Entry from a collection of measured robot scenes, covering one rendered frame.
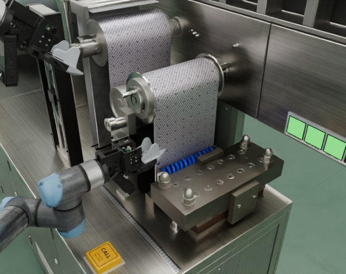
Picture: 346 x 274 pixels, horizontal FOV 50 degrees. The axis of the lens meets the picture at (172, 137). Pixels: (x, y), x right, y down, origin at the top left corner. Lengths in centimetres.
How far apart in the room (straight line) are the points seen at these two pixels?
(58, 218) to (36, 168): 45
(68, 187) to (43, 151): 58
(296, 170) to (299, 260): 85
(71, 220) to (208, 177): 40
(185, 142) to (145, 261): 37
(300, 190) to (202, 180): 175
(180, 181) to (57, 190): 35
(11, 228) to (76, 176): 19
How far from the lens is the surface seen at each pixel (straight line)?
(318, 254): 239
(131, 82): 103
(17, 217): 99
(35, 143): 156
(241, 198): 109
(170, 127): 106
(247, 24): 112
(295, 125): 108
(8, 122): 175
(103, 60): 119
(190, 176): 110
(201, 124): 115
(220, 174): 111
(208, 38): 126
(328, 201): 275
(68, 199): 95
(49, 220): 102
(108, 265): 103
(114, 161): 98
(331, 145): 104
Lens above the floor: 172
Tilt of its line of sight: 33 degrees down
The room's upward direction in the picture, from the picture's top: straight up
